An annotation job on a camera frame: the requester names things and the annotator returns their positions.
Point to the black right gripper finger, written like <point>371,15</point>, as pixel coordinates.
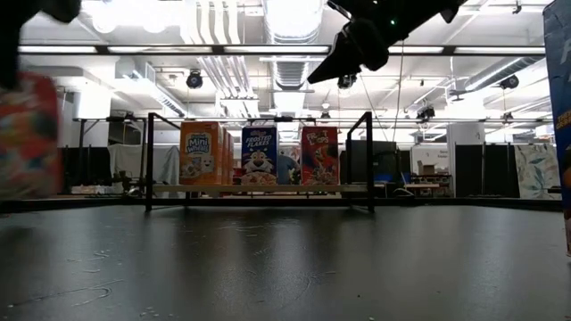
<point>343,68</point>
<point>332,60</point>

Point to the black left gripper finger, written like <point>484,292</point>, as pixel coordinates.
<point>9,71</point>

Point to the blue Frosted Flakes cereal box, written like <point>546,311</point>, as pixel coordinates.
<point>259,156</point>
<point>560,89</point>

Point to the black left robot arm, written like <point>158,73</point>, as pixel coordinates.
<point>62,9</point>

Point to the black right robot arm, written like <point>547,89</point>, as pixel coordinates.
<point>415,13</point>

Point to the black hanging spotlight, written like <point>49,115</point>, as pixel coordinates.
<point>509,82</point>
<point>347,81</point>
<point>426,112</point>
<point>194,80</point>

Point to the dark screen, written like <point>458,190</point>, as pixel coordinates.
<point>383,160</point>

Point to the person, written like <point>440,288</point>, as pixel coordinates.
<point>289,169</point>

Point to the black divider panel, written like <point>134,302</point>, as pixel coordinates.
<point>486,169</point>
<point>85,165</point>

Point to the brown cardboard box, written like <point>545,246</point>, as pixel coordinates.
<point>427,168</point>

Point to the white cloth cover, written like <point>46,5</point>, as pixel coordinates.
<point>129,165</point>

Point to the black table mat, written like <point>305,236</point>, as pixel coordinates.
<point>285,267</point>

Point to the floral patterned panel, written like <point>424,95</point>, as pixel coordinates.
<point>537,171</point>

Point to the silver air duct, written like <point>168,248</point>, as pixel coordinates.
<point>504,71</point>

